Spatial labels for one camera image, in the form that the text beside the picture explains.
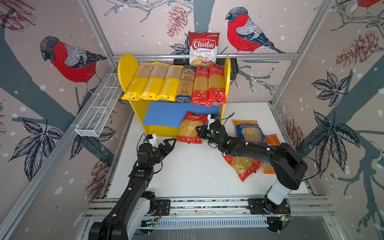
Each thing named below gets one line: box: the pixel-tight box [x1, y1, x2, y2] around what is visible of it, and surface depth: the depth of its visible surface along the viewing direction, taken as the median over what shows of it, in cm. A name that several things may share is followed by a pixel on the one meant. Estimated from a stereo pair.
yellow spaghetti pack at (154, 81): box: [139, 62, 171, 101], surface depth 75 cm
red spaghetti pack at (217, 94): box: [208, 63, 227, 105], surface depth 69 cm
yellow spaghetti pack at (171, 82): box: [156, 65, 184, 102], surface depth 74 cm
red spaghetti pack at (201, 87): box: [191, 65, 211, 107], surface depth 70 cm
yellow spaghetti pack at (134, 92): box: [121, 62, 155, 101], surface depth 74 cm
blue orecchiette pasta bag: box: [232, 119, 268, 145], surface depth 100 cm
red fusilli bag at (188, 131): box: [177, 111, 208, 144], surface depth 87 cm
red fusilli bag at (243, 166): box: [222, 153, 264, 182], surface depth 85 cm
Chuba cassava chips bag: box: [188, 31, 220, 66], surface depth 87 cm
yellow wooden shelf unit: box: [117, 54, 138, 94], surface depth 71 cm
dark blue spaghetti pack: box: [175, 64, 197, 103], surface depth 72 cm
